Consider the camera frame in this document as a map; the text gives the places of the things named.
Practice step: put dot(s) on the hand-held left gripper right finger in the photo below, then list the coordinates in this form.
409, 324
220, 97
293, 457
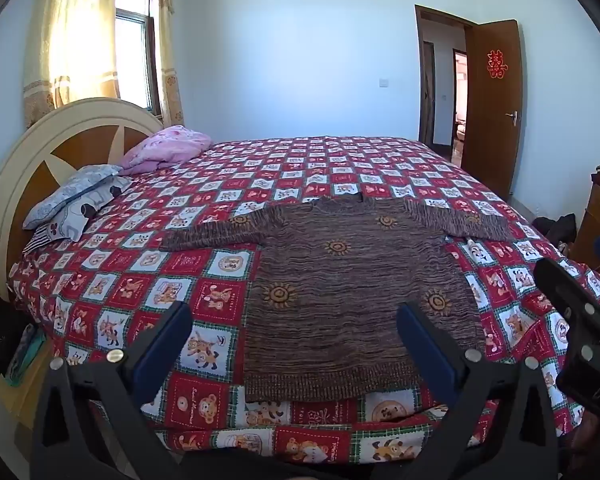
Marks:
425, 345

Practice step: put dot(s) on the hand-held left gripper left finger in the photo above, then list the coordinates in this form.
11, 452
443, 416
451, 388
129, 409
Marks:
165, 342

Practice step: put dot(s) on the brown knitted sweater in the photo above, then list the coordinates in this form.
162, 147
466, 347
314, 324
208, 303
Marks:
350, 280

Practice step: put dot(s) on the dark bag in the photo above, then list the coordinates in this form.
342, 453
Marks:
560, 230

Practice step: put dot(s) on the red checkered printed blanket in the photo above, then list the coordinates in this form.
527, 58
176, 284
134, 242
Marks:
205, 260

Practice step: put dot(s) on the teal cloth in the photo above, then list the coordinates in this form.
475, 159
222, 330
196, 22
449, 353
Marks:
27, 355

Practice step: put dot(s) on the brown wooden door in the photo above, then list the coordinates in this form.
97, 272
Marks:
490, 135

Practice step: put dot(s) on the striped pillow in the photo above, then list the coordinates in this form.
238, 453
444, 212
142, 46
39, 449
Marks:
42, 240

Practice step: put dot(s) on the dark cloth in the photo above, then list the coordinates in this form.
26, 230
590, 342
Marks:
2, 335

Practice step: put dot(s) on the wooden nightstand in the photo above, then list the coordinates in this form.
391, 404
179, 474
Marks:
15, 410

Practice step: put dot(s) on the grey patterned pillow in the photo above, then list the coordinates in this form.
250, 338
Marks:
75, 195

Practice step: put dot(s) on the pink quilt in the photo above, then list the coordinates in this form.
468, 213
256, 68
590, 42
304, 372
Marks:
170, 147

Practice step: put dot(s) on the red paper door decoration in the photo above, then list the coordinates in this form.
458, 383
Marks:
496, 65

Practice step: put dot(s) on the cream and wood headboard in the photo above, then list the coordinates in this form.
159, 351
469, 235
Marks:
10, 180

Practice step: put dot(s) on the yellow patterned curtain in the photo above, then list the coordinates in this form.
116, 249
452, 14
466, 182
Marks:
167, 60
75, 35

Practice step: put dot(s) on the window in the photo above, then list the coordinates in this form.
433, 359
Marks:
132, 50

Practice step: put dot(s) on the brown door frame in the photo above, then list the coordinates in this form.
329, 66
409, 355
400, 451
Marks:
419, 85

